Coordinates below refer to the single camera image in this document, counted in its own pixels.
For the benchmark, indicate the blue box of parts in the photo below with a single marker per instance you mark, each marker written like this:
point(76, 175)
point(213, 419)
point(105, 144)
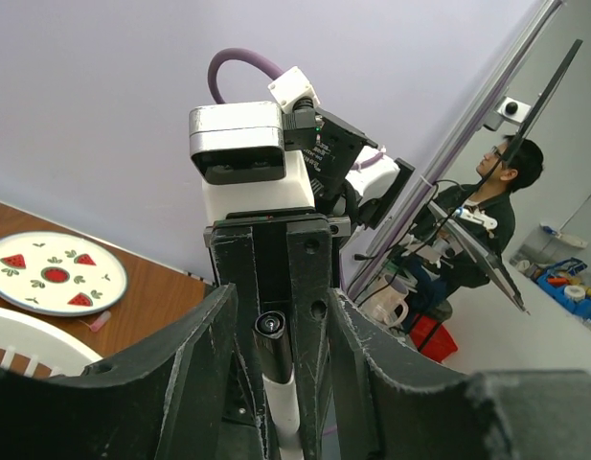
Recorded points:
point(568, 282)

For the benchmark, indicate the person in dark jacket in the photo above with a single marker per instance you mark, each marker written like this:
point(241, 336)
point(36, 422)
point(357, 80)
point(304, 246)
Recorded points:
point(492, 199)

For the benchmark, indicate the overhead webcam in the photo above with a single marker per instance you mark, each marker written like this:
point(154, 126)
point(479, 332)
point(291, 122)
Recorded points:
point(507, 110)

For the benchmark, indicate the red plastic bin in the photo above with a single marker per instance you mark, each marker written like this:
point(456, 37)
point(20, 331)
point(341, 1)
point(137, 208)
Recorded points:
point(432, 339)

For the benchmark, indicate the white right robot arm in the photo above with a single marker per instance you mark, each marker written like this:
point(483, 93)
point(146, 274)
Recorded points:
point(351, 177)

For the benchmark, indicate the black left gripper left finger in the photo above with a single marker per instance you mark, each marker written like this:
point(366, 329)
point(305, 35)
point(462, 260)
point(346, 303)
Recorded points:
point(161, 398)

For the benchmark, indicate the watermelon pattern plate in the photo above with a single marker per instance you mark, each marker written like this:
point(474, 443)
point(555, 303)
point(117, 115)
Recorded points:
point(58, 274)

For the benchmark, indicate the white mug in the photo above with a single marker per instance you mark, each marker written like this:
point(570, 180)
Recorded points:
point(387, 304)

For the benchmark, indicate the white plastic dish basket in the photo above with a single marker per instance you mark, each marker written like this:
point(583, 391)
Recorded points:
point(34, 348)

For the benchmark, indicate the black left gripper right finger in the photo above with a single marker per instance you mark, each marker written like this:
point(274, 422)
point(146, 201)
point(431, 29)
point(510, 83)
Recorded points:
point(391, 402)

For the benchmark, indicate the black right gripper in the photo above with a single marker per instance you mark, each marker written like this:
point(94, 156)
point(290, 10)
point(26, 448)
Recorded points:
point(287, 261)

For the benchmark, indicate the aluminium frame rail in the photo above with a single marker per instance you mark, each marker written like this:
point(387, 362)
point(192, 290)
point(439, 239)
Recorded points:
point(455, 60)

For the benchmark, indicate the white black marker pen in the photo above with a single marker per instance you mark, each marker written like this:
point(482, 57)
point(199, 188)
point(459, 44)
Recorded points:
point(278, 376)

